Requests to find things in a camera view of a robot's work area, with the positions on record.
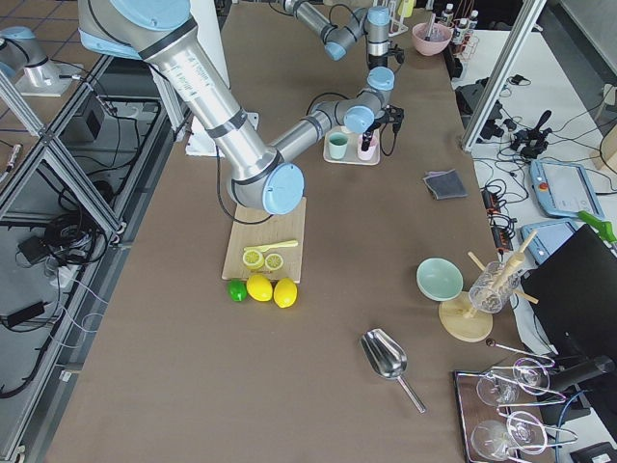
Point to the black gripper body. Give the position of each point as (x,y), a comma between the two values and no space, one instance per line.
(368,133)
(376,61)

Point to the pink plastic cup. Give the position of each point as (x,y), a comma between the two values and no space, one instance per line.
(366,155)

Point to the green plastic cup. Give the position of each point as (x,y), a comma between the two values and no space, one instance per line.
(337,145)

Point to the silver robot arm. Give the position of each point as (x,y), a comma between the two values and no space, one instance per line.
(337,26)
(165,35)

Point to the cream rabbit serving tray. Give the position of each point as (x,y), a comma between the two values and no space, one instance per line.
(351,153)

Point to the metal muddler black tip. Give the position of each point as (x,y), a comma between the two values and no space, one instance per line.
(429,27)

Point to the pink bowl with ice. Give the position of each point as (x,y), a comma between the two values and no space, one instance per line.
(439,39)

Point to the grey folded cloth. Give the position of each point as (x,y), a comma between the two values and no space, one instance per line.
(445,185)

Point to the wooden cutting board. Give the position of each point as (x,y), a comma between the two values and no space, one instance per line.
(278,228)

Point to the yellow plastic knife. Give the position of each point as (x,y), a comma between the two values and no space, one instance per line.
(271,246)

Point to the lemon slice upper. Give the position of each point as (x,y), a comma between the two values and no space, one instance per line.
(273,262)

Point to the lemon slice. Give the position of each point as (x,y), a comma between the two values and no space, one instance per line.
(253,259)
(273,262)

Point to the green plastic bowl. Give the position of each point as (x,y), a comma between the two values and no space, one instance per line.
(439,279)

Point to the lemon slice lower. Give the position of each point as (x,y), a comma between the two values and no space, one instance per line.
(253,259)

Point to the whole yellow lemon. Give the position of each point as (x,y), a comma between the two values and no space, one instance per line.
(259,288)
(285,293)

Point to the blue teach pendant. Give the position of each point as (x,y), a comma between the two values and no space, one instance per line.
(563,189)
(550,235)

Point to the green lime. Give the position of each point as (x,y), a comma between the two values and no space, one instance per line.
(237,290)

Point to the clear textured glass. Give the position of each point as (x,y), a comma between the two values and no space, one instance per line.
(486,296)

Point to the wooden cup rack stand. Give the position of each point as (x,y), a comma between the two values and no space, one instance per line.
(461,320)

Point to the steel ice scoop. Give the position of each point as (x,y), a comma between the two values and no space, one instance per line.
(389,360)

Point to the black monitor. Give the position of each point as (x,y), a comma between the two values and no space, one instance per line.
(576,288)

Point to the wine glass far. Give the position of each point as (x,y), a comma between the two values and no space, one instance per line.
(500,386)

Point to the wine glass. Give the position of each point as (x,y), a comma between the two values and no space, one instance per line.
(521,434)
(500,386)

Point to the wine glass near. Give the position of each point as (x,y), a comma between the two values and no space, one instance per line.
(521,434)

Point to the white wire cup rack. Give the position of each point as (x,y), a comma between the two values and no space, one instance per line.
(397,13)

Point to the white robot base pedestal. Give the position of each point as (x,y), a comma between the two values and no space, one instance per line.
(220,125)

